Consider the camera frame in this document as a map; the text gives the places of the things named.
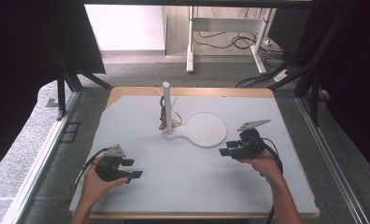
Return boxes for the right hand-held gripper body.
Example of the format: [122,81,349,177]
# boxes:
[235,119,272,161]

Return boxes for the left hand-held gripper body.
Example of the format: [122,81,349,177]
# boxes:
[94,144,129,183]

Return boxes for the white key stand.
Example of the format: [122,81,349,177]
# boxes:
[153,81,228,149]

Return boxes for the brown strap keychain with bell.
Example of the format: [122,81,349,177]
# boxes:
[158,94,169,132]

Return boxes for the key bunch with blue tag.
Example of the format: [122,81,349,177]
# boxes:
[169,99,184,129]

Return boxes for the person's right hand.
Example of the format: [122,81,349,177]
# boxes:
[235,150,283,185]

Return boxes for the person's left hand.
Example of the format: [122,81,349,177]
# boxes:
[79,157,130,207]

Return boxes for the white table mat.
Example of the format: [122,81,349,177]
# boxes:
[69,95,318,216]

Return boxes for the wooden table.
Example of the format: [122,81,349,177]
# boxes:
[83,87,320,219]

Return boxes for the white power strip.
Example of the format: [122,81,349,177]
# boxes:
[273,68,292,83]

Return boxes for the black metal stand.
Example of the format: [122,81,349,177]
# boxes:
[268,12,350,127]
[55,69,113,121]

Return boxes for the black curtain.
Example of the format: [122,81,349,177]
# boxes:
[310,0,370,175]
[0,0,107,180]

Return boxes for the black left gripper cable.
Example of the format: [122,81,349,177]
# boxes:
[75,147,111,189]

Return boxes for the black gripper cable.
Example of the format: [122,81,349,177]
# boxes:
[75,147,111,189]
[260,137,284,224]

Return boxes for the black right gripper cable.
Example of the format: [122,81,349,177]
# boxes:
[260,137,284,224]

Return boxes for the aluminium frame rail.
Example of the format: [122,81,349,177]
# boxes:
[296,96,369,224]
[0,91,83,224]

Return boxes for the black floor cables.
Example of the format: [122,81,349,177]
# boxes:
[192,31,287,60]

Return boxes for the white desk frame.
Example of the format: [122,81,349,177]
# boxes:
[186,6,273,75]

